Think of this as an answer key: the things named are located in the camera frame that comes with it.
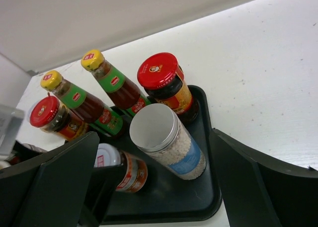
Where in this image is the red lid chili jar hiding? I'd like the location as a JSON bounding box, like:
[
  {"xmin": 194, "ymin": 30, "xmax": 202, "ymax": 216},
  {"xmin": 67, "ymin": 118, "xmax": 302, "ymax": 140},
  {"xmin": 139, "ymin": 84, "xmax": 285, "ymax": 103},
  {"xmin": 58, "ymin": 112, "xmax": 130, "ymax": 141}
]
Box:
[
  {"xmin": 27, "ymin": 95, "xmax": 90, "ymax": 142},
  {"xmin": 137, "ymin": 52, "xmax": 199, "ymax": 124}
]

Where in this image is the yellow cap sauce bottle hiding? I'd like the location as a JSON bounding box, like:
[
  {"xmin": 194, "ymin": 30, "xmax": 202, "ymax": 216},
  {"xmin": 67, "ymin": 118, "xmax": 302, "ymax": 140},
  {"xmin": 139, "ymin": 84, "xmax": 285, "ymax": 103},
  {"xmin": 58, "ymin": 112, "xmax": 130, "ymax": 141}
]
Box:
[
  {"xmin": 40, "ymin": 70, "xmax": 126, "ymax": 139},
  {"xmin": 81, "ymin": 49, "xmax": 151, "ymax": 117}
]

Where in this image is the black plastic tray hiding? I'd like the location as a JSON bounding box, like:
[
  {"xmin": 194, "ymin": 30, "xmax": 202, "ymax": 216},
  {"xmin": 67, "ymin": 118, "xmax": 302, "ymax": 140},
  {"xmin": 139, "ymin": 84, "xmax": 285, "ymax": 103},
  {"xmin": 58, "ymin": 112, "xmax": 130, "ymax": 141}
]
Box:
[{"xmin": 100, "ymin": 85, "xmax": 222, "ymax": 226}]

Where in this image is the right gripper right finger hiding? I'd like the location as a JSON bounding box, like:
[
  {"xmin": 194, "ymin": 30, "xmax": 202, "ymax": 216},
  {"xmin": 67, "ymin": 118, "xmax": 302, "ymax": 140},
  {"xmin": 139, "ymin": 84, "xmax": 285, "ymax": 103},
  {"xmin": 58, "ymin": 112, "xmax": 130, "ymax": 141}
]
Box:
[{"xmin": 210, "ymin": 129, "xmax": 318, "ymax": 227}]

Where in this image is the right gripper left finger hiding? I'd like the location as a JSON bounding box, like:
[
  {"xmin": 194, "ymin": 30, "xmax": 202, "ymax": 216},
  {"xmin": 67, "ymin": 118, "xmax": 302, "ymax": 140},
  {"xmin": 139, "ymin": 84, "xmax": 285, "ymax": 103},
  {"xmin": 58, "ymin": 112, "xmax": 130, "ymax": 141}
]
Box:
[{"xmin": 0, "ymin": 132, "xmax": 99, "ymax": 227}]

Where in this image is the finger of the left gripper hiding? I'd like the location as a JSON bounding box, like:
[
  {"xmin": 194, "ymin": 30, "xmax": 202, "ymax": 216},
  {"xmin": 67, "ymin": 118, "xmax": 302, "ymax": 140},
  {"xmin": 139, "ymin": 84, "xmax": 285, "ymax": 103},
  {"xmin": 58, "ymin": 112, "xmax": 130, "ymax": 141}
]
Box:
[{"xmin": 79, "ymin": 166, "xmax": 124, "ymax": 227}]

